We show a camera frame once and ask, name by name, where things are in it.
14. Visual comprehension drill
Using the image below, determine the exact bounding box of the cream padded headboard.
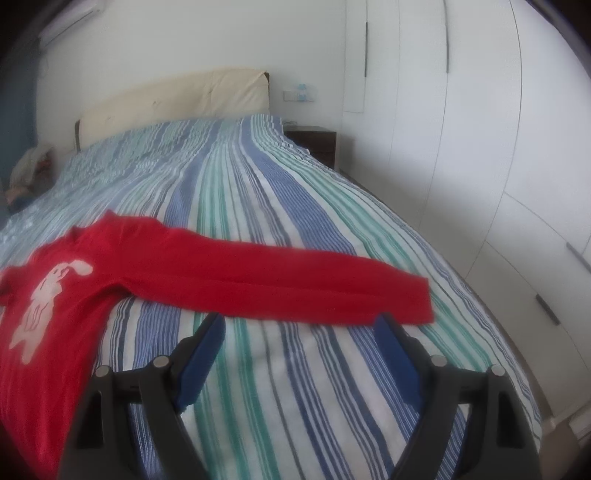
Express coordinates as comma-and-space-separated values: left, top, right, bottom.
74, 68, 272, 153

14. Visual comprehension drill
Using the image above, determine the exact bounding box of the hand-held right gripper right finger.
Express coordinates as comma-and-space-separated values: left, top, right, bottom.
373, 312, 544, 480

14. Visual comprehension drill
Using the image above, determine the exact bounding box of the white wardrobe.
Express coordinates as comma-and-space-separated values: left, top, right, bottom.
342, 0, 591, 418

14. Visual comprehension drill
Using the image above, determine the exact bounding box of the blue curtain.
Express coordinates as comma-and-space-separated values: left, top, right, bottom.
0, 41, 40, 185

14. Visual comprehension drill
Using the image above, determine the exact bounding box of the red sweater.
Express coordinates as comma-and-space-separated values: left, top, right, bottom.
0, 210, 435, 480

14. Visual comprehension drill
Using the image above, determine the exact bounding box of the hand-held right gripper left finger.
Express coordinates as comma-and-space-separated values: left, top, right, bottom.
56, 312, 226, 480

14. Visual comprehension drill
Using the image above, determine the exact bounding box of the pile of clothes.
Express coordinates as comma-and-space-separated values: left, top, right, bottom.
6, 143, 59, 209

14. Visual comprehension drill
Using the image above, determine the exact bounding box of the dark wooden nightstand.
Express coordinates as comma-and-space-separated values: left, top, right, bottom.
283, 126, 338, 169

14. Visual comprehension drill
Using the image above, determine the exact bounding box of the striped blanket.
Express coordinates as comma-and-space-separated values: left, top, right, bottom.
0, 114, 544, 480

